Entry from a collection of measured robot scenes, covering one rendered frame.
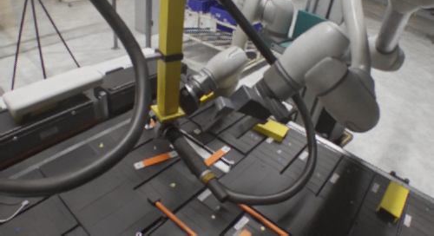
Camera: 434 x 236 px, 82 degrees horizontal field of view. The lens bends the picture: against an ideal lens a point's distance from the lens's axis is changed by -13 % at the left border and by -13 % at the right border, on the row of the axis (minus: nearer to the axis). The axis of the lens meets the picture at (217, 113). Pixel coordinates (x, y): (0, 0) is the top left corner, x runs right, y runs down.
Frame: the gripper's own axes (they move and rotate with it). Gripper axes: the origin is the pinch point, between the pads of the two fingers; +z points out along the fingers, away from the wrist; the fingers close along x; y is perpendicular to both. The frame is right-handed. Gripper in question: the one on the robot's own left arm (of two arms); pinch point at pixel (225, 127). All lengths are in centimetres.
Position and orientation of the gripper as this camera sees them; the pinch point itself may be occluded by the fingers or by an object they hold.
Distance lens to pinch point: 76.7
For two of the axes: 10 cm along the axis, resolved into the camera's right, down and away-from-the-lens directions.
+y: -3.5, -7.8, 5.2
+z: -6.8, 5.9, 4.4
